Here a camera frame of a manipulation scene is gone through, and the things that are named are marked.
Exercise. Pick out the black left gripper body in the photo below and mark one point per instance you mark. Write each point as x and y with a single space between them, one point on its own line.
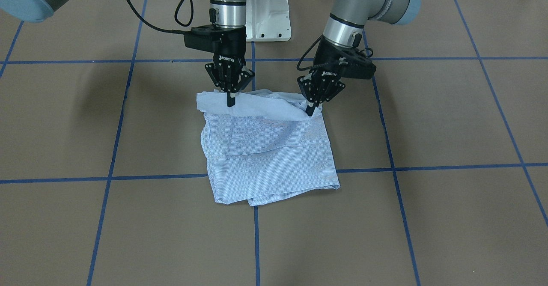
327 65

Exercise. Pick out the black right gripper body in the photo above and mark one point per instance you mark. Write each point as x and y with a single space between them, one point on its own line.
231 51

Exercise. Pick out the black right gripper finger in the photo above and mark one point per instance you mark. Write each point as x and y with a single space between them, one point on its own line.
231 99

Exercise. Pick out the blue striped button shirt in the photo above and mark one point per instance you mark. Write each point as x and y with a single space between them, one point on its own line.
265 148

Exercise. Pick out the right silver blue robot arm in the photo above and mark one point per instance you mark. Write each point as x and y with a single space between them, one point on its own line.
223 13

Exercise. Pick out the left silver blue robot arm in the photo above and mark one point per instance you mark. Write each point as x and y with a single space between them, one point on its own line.
348 17

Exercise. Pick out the brown paper table cover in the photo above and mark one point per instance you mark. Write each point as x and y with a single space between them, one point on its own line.
442 159

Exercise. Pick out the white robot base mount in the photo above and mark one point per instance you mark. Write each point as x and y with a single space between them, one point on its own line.
267 21

